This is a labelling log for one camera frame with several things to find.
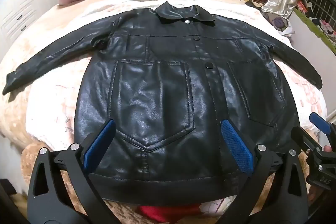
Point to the white pink printed blanket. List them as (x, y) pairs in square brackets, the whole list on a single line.
[(52, 108)]

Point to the heap of colourful clothes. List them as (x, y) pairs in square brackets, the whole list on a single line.
[(325, 26)]

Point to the green cloth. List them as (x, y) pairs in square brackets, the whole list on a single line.
[(312, 24)]

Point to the red cloth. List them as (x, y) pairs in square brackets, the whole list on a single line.
[(168, 213)]

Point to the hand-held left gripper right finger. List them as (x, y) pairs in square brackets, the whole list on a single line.
[(236, 145)]

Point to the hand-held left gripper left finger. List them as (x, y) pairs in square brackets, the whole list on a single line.
[(99, 140)]

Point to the beige bed sheet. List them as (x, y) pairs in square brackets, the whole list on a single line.
[(31, 37)]

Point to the white bag of clothes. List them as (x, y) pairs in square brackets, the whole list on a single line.
[(279, 23)]

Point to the person's right hand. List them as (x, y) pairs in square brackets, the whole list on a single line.
[(327, 148)]

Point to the black metal grid rack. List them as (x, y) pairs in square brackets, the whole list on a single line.
[(323, 6)]

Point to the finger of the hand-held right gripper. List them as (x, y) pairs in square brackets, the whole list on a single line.
[(305, 140), (320, 123)]

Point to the black leather jacket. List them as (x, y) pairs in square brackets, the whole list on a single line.
[(162, 95)]

